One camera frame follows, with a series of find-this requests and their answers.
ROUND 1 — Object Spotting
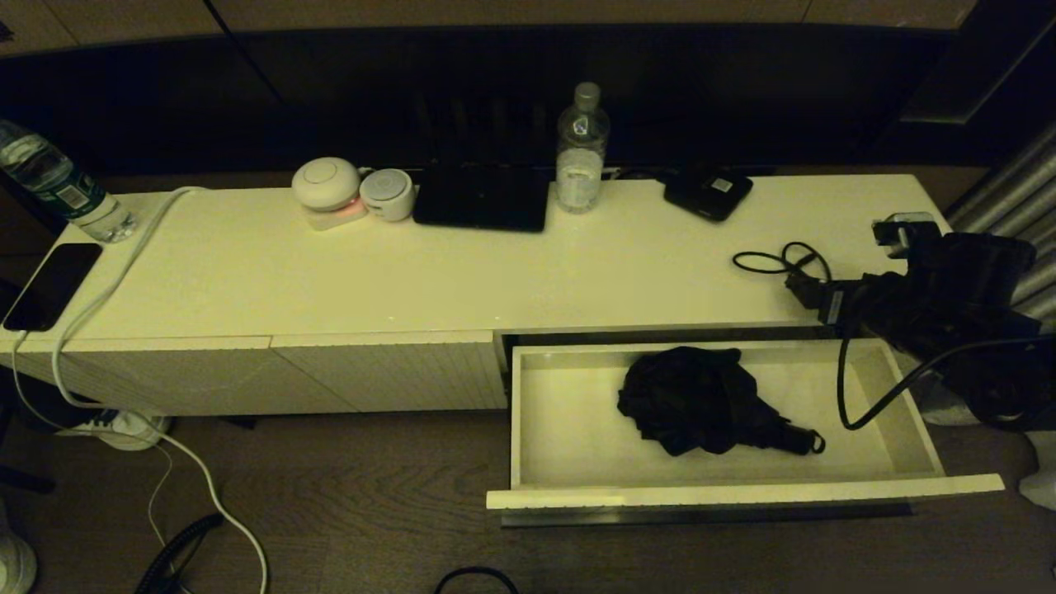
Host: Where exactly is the short black looped cable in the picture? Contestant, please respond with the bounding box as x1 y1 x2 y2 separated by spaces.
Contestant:
732 241 832 285

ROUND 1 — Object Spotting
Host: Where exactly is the black umbrella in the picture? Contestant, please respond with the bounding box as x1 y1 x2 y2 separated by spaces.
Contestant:
617 346 826 457

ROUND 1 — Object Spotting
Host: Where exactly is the white cabinet drawer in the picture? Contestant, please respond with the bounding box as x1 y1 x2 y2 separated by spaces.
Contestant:
485 330 1006 529

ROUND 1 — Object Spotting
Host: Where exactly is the white low cabinet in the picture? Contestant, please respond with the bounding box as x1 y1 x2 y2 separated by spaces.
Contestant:
0 173 1014 417

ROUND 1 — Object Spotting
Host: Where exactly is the small black labelled router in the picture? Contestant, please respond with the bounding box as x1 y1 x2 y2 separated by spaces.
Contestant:
664 169 754 222

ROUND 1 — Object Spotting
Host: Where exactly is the clear plastic water bottle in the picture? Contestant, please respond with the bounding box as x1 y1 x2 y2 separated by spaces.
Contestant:
555 82 612 214

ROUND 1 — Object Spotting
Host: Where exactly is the black flat rectangular device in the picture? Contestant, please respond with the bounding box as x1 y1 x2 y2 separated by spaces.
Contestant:
412 161 551 233

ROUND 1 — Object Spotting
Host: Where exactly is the white ribbed cabinet door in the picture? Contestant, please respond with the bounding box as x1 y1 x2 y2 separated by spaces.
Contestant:
271 330 510 413
4 334 357 417

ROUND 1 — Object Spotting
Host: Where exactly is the small white round speaker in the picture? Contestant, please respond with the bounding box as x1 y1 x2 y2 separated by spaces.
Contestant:
359 168 416 222

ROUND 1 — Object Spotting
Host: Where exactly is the white base with pink light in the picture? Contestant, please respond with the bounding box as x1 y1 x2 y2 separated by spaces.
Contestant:
305 196 369 231

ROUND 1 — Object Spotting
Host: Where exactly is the white dome shaped device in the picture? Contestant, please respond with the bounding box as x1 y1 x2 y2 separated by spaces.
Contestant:
291 157 361 212

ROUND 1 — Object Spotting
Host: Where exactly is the black smartphone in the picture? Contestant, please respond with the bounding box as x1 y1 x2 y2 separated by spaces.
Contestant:
2 242 103 332

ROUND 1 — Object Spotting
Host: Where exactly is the green label water bottle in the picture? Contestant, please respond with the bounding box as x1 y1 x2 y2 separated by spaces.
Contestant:
0 120 137 243

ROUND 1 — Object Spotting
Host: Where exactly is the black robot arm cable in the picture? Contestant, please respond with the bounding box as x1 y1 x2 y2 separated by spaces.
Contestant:
837 326 1056 431

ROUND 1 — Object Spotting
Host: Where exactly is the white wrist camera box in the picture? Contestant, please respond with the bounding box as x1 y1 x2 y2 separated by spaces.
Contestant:
871 212 943 258

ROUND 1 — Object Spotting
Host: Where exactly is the black arched floor cable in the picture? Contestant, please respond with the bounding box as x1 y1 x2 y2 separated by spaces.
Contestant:
435 567 519 594

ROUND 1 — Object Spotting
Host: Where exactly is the black coiled cable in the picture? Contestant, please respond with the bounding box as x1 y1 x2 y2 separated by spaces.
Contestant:
136 513 224 594

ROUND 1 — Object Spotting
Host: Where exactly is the thick white power cable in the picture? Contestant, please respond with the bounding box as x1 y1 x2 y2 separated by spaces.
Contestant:
51 186 270 594

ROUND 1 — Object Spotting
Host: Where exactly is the thin white charging cable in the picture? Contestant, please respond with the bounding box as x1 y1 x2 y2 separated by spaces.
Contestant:
10 330 176 549

